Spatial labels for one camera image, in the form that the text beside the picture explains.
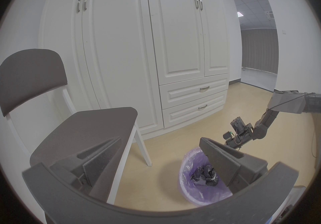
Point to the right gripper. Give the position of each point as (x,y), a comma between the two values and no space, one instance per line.
(235,142)

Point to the black white plastic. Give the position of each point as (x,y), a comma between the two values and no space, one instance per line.
(204,174)

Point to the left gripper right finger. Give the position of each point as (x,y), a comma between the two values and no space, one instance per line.
(223,162)

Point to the white wardrobe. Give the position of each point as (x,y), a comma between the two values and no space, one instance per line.
(120,29)

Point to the grey curtain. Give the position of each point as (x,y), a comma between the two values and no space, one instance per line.
(260,49)

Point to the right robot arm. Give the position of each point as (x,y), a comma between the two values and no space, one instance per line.
(286,102)

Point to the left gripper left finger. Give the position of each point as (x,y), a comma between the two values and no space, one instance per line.
(97,162)

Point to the white chair dark grey seat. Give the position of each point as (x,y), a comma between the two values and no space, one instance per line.
(32,77)

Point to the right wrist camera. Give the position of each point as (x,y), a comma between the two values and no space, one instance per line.
(227,136)

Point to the white trash bin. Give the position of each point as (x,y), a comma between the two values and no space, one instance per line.
(186,194)

